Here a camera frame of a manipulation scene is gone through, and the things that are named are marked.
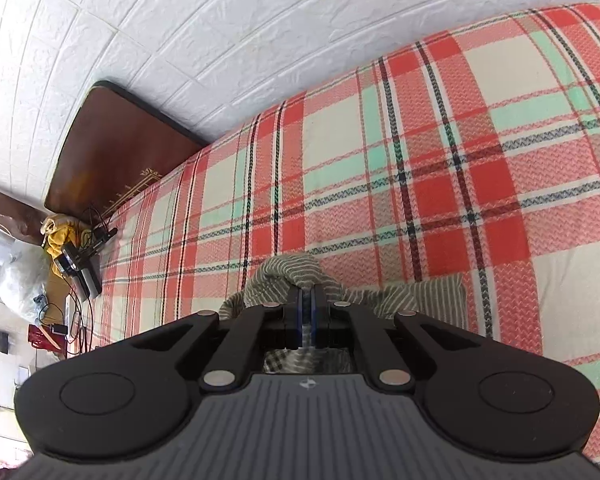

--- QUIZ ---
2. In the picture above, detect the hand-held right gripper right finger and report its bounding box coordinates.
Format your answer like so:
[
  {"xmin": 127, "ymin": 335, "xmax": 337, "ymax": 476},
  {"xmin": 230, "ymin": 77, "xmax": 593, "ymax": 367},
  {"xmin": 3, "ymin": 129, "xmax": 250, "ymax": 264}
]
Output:
[{"xmin": 310, "ymin": 284, "xmax": 483, "ymax": 392}]

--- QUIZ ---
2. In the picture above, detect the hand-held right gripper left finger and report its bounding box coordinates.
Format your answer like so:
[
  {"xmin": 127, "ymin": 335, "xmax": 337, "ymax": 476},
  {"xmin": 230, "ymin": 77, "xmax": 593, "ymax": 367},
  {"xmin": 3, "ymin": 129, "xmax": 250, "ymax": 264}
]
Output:
[{"xmin": 130, "ymin": 284, "xmax": 305, "ymax": 392}]

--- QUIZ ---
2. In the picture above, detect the grey-green striped shirt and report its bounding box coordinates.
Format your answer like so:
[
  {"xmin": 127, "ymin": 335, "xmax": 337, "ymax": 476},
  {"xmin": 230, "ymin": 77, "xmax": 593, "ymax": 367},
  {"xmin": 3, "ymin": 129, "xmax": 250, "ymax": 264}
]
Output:
[{"xmin": 217, "ymin": 252, "xmax": 468, "ymax": 375}]

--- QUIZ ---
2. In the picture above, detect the red plaid bed sheet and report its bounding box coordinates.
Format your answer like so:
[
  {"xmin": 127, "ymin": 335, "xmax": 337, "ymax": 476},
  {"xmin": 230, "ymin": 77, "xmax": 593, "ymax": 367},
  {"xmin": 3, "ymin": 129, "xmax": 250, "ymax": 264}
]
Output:
[{"xmin": 87, "ymin": 2, "xmax": 600, "ymax": 471}]

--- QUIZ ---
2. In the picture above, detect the grey flat device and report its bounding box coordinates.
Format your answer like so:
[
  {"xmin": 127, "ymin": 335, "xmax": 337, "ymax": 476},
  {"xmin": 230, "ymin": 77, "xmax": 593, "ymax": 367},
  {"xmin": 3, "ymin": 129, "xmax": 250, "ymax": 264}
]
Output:
[{"xmin": 72, "ymin": 265, "xmax": 104, "ymax": 304}]

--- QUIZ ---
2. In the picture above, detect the brown wooden headboard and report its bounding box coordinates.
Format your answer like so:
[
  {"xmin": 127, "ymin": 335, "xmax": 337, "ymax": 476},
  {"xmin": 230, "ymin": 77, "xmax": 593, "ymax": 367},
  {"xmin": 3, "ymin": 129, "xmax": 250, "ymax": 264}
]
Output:
[{"xmin": 44, "ymin": 80, "xmax": 208, "ymax": 226}]

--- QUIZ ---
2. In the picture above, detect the yellow cloth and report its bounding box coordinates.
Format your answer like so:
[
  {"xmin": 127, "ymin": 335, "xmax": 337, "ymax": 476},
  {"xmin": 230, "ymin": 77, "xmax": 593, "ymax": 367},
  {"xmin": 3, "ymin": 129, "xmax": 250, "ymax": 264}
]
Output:
[{"xmin": 41, "ymin": 214, "xmax": 95, "ymax": 277}]

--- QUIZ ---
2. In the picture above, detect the red small item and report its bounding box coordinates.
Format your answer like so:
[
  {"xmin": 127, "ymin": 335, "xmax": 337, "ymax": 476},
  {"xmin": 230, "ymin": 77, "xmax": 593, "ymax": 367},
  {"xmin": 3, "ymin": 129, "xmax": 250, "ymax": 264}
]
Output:
[{"xmin": 27, "ymin": 324, "xmax": 63, "ymax": 357}]

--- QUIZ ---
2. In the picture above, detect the clear plastic bag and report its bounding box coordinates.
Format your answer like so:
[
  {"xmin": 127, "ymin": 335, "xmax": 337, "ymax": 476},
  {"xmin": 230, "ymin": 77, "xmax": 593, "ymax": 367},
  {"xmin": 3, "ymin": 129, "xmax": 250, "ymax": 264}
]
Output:
[{"xmin": 0, "ymin": 252, "xmax": 49, "ymax": 322}]

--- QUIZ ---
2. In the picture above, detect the brown wooden board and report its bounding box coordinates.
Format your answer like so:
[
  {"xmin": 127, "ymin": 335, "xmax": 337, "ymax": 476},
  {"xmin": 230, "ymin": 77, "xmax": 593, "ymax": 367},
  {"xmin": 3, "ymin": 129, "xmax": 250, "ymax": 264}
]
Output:
[{"xmin": 0, "ymin": 185, "xmax": 46, "ymax": 242}]

